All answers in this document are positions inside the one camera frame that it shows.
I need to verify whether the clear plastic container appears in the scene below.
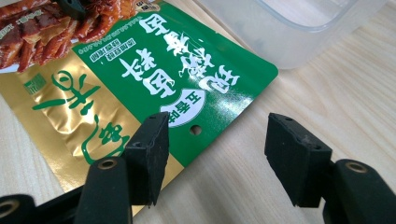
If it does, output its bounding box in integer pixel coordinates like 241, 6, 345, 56
195, 0, 389, 70

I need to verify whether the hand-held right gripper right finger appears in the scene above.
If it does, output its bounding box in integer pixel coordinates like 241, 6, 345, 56
263, 112, 333, 209

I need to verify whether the green and gold snack packet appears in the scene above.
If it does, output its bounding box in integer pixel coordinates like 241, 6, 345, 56
0, 0, 280, 217

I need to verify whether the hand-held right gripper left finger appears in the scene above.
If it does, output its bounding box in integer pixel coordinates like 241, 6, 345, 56
120, 111, 171, 207

